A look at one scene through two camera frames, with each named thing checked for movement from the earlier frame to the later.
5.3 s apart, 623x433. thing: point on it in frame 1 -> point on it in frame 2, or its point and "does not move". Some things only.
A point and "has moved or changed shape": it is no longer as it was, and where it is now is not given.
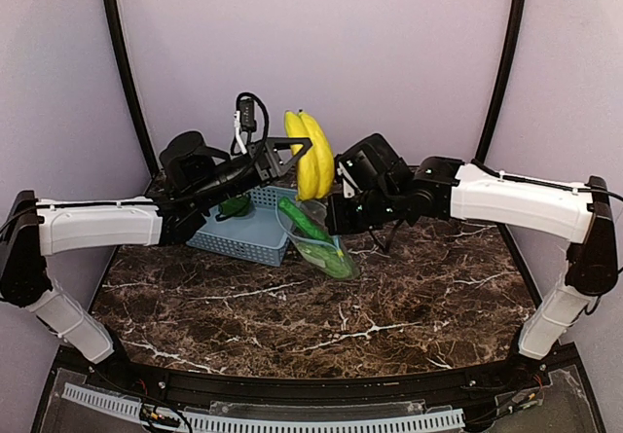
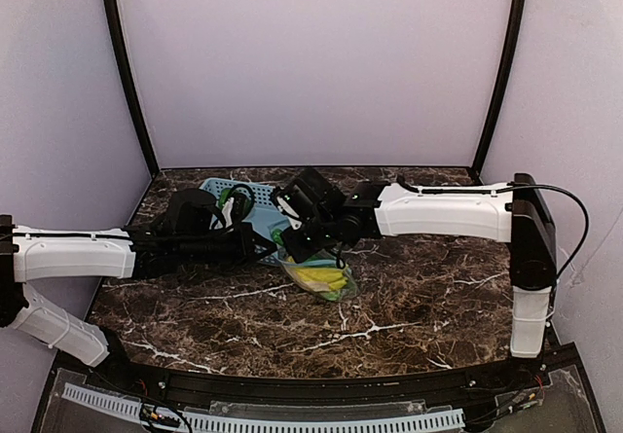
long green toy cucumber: [303, 222] has moved or changed shape
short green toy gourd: [328, 259] -> [332, 296]
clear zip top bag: [306, 222] has moved or changed shape
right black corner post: [507, 59] does not move
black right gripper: [338, 213] -> [302, 246]
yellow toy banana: [315, 169] -> [320, 278]
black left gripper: [266, 162] -> [247, 244]
